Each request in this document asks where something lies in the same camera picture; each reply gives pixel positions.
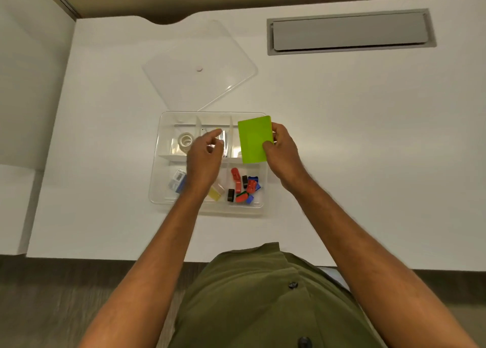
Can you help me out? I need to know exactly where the person's right hand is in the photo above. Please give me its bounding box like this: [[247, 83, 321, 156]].
[[262, 122, 310, 191]]

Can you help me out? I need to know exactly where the person's left hand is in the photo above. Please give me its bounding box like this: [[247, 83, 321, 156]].
[[184, 128, 225, 196]]

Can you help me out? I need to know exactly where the green sticky note pad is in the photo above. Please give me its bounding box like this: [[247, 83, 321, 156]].
[[238, 115, 275, 165]]

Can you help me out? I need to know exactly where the person's right forearm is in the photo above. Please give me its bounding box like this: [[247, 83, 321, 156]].
[[282, 175, 481, 348]]

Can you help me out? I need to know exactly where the person's left forearm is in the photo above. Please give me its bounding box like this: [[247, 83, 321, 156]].
[[78, 188, 219, 348]]

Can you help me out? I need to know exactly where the pile of colourful binder clips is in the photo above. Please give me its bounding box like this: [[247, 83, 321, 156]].
[[227, 167, 262, 205]]

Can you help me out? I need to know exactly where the clear plastic organizer tray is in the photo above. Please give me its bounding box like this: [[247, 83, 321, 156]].
[[149, 111, 269, 215]]

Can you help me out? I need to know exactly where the blue and white small box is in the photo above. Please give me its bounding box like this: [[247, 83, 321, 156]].
[[168, 169, 187, 194]]

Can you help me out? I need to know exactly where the clear plastic tray lid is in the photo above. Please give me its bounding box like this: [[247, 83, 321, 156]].
[[142, 19, 259, 113]]

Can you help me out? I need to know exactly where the olive green shirt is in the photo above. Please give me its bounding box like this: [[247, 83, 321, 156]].
[[169, 242, 386, 348]]

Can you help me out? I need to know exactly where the grey desk cable cover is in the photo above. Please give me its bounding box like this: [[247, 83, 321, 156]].
[[267, 9, 437, 56]]

